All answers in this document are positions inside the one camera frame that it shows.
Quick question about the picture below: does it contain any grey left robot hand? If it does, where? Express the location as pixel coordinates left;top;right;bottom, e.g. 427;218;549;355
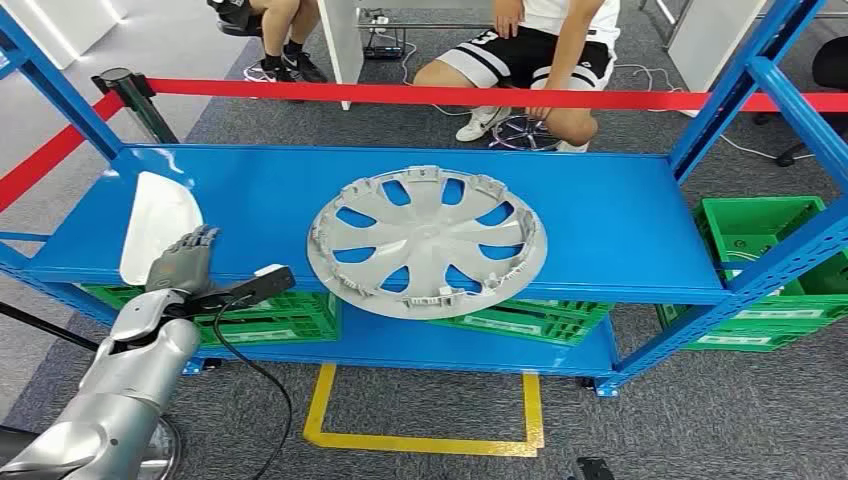
144;225;221;297

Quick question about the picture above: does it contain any white curved car panel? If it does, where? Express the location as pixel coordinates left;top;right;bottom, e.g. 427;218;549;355
119;170;205;287

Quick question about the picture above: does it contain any blue metal shelf rack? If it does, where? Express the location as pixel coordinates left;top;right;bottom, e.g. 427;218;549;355
0;0;848;399

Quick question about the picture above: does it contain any grey wheel cover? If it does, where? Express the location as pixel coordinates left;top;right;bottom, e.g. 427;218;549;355
306;165;549;322

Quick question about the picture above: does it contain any person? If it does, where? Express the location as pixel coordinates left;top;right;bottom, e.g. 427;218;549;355
206;0;329;85
411;0;622;154

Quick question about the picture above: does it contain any white desk panel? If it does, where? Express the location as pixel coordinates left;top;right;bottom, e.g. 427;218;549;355
665;0;770;94
316;0;366;111

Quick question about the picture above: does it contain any chrome stool base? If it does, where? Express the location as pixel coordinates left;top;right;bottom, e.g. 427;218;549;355
488;113;565;153

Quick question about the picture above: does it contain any black office chair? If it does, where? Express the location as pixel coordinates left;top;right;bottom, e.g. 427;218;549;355
753;36;848;168

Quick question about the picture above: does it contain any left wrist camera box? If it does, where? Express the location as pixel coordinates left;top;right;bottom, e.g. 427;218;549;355
190;264;297;313

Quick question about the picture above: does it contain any black camera cable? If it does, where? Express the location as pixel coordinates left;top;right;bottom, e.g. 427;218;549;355
211;296;295;480

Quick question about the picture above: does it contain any black wire basket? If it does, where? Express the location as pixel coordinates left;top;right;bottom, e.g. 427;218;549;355
360;9;407;61

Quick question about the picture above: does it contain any white cable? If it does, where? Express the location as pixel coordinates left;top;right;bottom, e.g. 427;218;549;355
614;62;817;164

